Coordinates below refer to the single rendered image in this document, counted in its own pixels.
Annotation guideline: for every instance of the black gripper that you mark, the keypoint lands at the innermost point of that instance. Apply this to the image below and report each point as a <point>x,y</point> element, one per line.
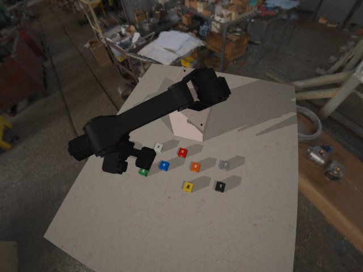
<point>145,157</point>

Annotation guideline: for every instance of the green block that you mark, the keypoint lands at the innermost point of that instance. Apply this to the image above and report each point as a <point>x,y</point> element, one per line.
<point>143,172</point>

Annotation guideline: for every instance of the red block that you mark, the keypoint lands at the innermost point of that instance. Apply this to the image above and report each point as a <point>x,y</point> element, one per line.
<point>182,152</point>

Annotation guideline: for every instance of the blue block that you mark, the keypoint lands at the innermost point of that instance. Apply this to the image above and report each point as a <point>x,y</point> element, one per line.
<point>164,165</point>

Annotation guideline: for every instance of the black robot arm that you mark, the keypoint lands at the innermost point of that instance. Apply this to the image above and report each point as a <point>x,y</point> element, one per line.
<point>103,134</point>

